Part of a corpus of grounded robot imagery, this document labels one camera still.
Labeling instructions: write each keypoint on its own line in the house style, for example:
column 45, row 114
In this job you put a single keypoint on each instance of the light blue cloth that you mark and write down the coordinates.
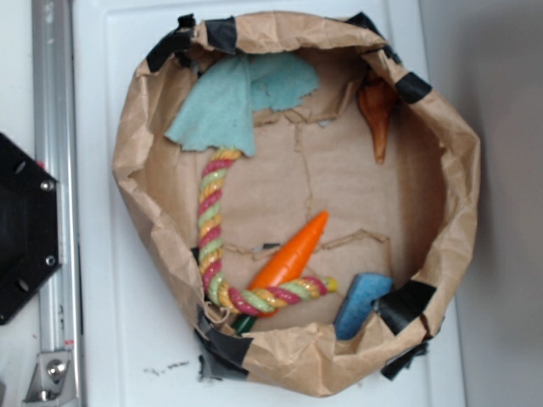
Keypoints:
column 218, row 111

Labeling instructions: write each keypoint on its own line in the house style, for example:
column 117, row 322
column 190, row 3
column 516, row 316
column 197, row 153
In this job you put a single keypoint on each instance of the brown paper bag container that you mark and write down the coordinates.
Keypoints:
column 412, row 218

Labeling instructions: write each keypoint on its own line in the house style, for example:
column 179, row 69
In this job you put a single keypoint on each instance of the orange plastic carrot toy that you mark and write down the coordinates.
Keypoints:
column 291, row 259

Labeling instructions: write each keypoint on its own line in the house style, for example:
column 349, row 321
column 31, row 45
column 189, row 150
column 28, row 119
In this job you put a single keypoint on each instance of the blue sponge block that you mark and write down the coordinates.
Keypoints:
column 357, row 305

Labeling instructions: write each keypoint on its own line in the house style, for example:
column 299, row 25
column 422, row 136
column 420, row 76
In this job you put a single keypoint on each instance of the brown orange seashell toy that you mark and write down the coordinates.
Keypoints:
column 376, row 101

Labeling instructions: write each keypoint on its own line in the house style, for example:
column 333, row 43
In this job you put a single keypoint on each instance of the multicolour twisted rope toy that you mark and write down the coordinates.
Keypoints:
column 211, row 247

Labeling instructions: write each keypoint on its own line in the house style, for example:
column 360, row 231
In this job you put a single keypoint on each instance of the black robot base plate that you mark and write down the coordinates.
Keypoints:
column 29, row 228

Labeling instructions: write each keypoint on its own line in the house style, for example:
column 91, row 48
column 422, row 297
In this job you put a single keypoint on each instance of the silver aluminium rail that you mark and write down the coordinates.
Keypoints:
column 55, row 143

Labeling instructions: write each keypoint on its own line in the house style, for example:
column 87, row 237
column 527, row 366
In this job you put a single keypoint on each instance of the silver corner bracket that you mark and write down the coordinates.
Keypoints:
column 53, row 380

